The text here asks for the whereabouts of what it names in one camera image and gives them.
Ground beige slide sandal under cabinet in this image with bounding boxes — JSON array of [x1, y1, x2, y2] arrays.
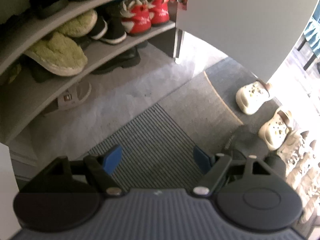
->
[[57, 81, 92, 111]]

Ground white chunky sneaker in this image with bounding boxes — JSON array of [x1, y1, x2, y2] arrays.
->
[[299, 195, 319, 224], [296, 165, 319, 207]]

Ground white cabinet door right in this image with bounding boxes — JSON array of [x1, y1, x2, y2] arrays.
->
[[176, 0, 318, 81]]

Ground grey striped door mat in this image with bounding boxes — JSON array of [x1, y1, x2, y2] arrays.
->
[[87, 71, 245, 192]]

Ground red sneaker right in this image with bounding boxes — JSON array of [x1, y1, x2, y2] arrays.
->
[[147, 0, 170, 27]]

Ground red sneaker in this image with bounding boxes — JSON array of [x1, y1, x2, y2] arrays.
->
[[120, 0, 151, 36], [147, 0, 170, 27]]

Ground black white shoe on shelf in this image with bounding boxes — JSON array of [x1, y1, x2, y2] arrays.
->
[[88, 5, 127, 45]]

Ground shoe cabinet shelves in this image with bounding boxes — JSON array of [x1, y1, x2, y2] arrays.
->
[[1, 0, 175, 144]]

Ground metal door hinge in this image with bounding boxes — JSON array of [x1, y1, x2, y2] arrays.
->
[[176, 0, 188, 11]]

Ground black slide sandal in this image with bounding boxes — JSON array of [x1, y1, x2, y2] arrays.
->
[[263, 153, 286, 180], [221, 125, 269, 160]]

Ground white cabinet door left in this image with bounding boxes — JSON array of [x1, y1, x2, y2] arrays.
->
[[0, 144, 21, 239]]

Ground white cabinet door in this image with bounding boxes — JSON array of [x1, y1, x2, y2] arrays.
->
[[176, 0, 318, 81], [0, 144, 21, 239]]

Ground cream clog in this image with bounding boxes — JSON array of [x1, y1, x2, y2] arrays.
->
[[235, 80, 271, 115], [258, 107, 295, 151]]

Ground black boot under cabinet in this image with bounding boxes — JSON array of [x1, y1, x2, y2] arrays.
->
[[92, 47, 140, 75]]

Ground cream nike sneaker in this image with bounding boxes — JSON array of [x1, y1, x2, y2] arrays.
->
[[277, 131, 309, 175], [286, 140, 319, 190]]

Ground yellow-green shoe on shelf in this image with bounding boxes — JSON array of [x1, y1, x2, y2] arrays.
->
[[24, 31, 88, 76]]

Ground red sneaker left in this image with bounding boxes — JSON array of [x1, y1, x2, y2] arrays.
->
[[120, 0, 151, 36]]

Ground blue covered chair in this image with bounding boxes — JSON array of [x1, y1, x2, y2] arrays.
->
[[297, 16, 319, 71]]

